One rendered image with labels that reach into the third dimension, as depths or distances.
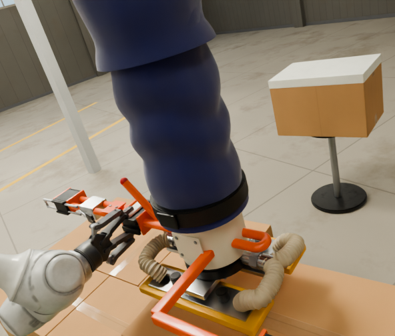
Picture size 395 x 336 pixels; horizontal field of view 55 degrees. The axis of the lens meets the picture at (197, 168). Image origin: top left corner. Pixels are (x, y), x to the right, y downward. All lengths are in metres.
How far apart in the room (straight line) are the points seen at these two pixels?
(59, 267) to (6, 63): 11.42
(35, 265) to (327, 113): 2.08
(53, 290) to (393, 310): 0.72
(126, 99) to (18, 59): 11.43
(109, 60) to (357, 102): 1.93
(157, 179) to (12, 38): 11.44
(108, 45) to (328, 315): 0.75
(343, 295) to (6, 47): 11.57
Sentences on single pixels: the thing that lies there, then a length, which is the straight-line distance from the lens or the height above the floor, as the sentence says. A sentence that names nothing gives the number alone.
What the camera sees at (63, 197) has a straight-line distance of 1.36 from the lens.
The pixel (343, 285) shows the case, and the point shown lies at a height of 0.95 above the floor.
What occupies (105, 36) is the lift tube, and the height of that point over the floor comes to 1.66.
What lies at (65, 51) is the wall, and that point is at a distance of 12.41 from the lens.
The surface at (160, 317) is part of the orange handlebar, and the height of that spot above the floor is 1.17.
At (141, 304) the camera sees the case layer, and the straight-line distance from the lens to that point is 1.76.
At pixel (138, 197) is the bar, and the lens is 1.03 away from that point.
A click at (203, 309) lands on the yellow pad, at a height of 1.05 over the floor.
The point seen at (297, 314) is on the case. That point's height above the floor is 0.95.
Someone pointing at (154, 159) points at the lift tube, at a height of 1.41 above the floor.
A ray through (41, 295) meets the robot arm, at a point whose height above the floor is 1.28.
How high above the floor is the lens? 1.69
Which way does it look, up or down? 25 degrees down
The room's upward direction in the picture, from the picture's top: 16 degrees counter-clockwise
